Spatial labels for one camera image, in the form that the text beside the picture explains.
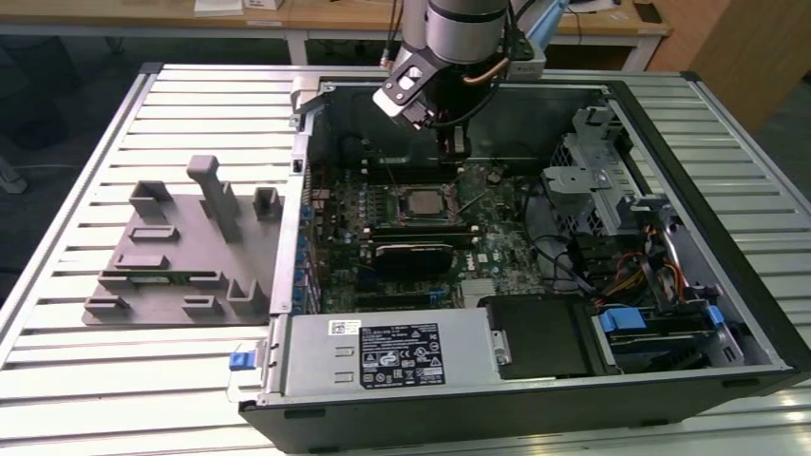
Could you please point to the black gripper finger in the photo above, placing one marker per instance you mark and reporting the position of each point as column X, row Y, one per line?
column 456, row 142

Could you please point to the silver CPU chip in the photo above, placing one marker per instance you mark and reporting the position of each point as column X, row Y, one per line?
column 424, row 202

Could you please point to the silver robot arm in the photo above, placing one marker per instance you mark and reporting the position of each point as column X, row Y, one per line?
column 463, row 28

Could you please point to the CPU socket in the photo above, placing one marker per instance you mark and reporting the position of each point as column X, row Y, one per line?
column 412, row 219

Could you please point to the black RAM slot bank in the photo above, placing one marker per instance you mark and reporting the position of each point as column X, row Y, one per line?
column 405, row 166
column 421, row 235

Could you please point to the thin metal locking lever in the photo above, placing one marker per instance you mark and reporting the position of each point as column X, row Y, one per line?
column 473, row 204

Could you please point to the metal drive cage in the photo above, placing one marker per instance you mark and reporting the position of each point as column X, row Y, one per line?
column 569, row 185

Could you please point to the black graphics card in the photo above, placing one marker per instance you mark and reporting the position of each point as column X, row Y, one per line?
column 412, row 259

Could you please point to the green motherboard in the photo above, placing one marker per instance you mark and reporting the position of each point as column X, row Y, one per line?
column 500, row 266

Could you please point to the silver chipset heatsink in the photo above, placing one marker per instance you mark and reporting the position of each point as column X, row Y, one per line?
column 477, row 290

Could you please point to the black phone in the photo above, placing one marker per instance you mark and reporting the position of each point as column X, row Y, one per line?
column 647, row 12

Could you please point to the black expansion slot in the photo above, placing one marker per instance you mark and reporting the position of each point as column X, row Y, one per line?
column 392, row 300

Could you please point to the white box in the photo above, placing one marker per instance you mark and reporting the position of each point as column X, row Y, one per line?
column 219, row 5

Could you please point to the wooden cabinet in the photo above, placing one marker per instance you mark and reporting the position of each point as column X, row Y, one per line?
column 747, row 57

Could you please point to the black power supply label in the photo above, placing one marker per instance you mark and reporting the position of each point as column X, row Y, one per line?
column 401, row 354

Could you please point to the hard disk in blue carrier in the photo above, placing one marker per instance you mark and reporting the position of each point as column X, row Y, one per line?
column 617, row 323

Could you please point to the grey parts rack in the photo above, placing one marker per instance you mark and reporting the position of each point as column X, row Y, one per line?
column 189, row 247

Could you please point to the silver power supply unit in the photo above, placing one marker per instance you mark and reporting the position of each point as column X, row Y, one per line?
column 316, row 361

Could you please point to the green RAM stick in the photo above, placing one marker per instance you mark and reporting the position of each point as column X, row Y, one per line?
column 184, row 275

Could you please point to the wooden desk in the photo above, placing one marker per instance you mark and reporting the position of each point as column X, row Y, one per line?
column 127, row 16

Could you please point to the blue case latch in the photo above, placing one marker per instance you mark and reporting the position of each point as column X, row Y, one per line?
column 240, row 361

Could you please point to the black open PC case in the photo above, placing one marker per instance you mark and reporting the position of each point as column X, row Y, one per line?
column 569, row 418

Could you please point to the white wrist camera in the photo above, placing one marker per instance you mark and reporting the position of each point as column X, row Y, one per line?
column 387, row 100

